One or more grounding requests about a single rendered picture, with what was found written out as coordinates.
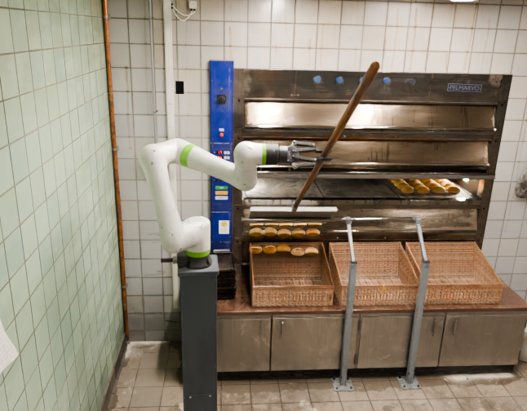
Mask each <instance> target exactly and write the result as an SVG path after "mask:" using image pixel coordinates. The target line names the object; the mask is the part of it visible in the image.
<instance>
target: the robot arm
mask: <svg viewBox="0 0 527 411"><path fill-rule="evenodd" d="M294 146H302V147H309V148H296V147H294ZM323 150H324V149H323V148H317V147H316V146H315V144H314V143H305V142H299V141H296V140H293V143H292V144H291V145H290V146H279V147H278V144H256V143H251V142H248V141H244V142H241V143H239V144H238V145H237V146H236V147H235V149H234V153H233V155H234V163H231V162H229V161H225V160H224V159H222V158H219V157H217V156H215V155H213V154H211V153H209V152H207V151H205V150H204V149H202V148H199V147H198V146H196V145H194V144H191V143H189V142H187V141H185V140H182V139H177V138H175V139H170V140H167V141H165V142H161V143H157V144H147V145H145V146H143V147H142V148H141V150H140V151H139V163H140V164H141V167H142V169H143V171H144V175H145V177H146V179H147V182H148V186H149V189H150V192H151V195H152V198H153V204H154V207H155V211H156V214H157V222H158V227H159V233H160V240H161V245H162V248H163V249H164V250H165V251H167V252H169V253H172V254H177V255H176V256H173V258H164V259H161V263H171V262H173V264H177V267H178V268H183V267H186V268H189V269H194V270H200V269H205V268H208V267H210V266H211V265H212V259H211V257H210V220H209V219H207V218H205V217H201V216H193V217H190V218H188V219H185V220H184V221H183V222H182V221H181V219H180V216H179V212H178V210H177V207H176V204H175V199H174V196H173V193H172V190H171V183H170V179H169V175H168V169H167V166H168V165H169V164H174V163H175V164H178V165H180V166H184V167H187V168H189V169H192V170H196V171H199V172H202V173H205V174H208V175H211V176H214V177H216V178H217V179H221V180H223V181H224V182H226V183H230V184H231V185H232V186H234V187H235V188H238V189H239V190H241V191H244V192H247V191H250V190H252V189H253V188H254V187H255V185H256V184H257V165H277V164H278V162H279V163H290V164H292V166H293V169H294V170H295V169H297V168H302V167H313V166H315V165H316V163H317V162H320V163H322V162H324V161H331V160H332V157H317V158H310V157H302V156H300V155H299V154H300V153H302V152H315V153H322V152H323ZM296 161H307V162H311V163H300V164H297V163H295V162H296Z"/></svg>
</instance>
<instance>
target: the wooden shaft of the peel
mask: <svg viewBox="0 0 527 411"><path fill-rule="evenodd" d="M379 69H380V63H379V62H378V61H374V62H372V63H371V64H370V66H369V68H368V70H367V71H366V73H365V76H364V77H363V78H362V80H361V83H360V85H359V86H358V87H357V89H356V92H355V94H354V96H353V97H352V99H351V101H350V103H349V104H348V106H347V108H346V110H345V112H344V113H343V116H342V117H341V119H340V120H339V123H338V125H337V126H336V128H335V129H334V132H333V134H332V136H331V137H330V139H329V141H328V143H327V145H326V146H325V148H324V150H323V152H322V154H321V155H320V157H328V155H329V154H330V151H331V150H332V148H333V147H334V145H335V143H336V141H337V140H338V138H339V136H340V135H341V133H342V132H343V129H344V128H345V126H346V125H347V123H348V121H349V119H350V118H351V116H352V115H353V113H354V111H355V110H356V108H357V106H358V104H359V103H360V101H361V99H362V97H363V96H364V94H365V93H366V91H367V89H368V88H369V86H370V83H371V82H372V81H373V79H374V77H375V75H376V74H377V72H378V71H379ZM324 162H325V161H324ZM324 162H322V163H320V162H317V163H316V165H315V166H314V168H313V170H312V172H311V174H310V175H309V177H308V179H307V181H306V183H305V185H304V186H303V188H302V190H301V192H300V194H299V195H298V197H297V199H296V201H295V203H294V207H298V206H299V203H300V202H301V201H302V199H303V197H304V195H305V194H306V192H307V190H308V189H309V187H310V185H311V184H312V181H313V180H314V179H315V177H316V176H317V173H318V172H319V170H320V168H321V167H322V165H323V163H324Z"/></svg>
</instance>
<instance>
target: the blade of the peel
mask: <svg viewBox="0 0 527 411"><path fill-rule="evenodd" d="M336 212H337V207H299V208H298V209H297V211H292V210H291V207H251V208H250V216H249V218H331V217H332V216H333V215H334V214H335V213H336ZM248 223H326V222H248Z"/></svg>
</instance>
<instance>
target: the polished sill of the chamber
mask: <svg viewBox="0 0 527 411"><path fill-rule="evenodd" d="M296 199H297V197H243V198H242V204H243V205H293V203H294V202H295V201H296ZM299 204H300V205H460V206H480V205H481V200H480V199H479V198H431V197H304V198H303V199H302V201H301V202H300V203H299Z"/></svg>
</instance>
